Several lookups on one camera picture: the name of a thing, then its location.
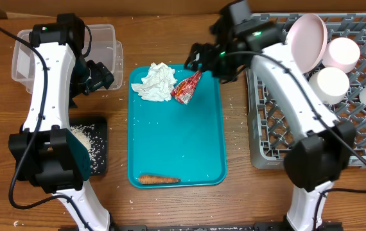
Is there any pale green bowl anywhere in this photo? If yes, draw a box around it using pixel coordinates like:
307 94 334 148
309 67 349 105

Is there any clear plastic bin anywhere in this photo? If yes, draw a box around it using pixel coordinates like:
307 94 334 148
11 24 123 94

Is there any white tissue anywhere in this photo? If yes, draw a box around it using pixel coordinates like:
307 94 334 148
131 63 177 102

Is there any teal plastic serving tray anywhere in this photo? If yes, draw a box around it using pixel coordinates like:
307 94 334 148
127 72 227 189

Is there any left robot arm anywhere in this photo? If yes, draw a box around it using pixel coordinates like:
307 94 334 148
8 13 116 230

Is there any orange carrot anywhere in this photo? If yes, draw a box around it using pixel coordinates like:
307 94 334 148
138 175 180 185

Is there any red snack wrapper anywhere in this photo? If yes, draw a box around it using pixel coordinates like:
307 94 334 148
171 71 202 105

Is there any large white plate with rice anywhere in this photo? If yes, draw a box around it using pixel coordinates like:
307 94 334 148
286 13 327 73

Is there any grey dishwasher rack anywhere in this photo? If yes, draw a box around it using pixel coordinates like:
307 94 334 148
247 13 366 169

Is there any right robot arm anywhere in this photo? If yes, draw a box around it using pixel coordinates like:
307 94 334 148
184 22 356 230

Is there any pink plastic bowl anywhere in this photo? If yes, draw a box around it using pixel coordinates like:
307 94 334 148
322 37 361 73

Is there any black tray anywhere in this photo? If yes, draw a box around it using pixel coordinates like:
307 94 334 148
69 117 108 176

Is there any pile of white rice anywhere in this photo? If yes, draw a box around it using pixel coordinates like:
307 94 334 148
71 124 107 176

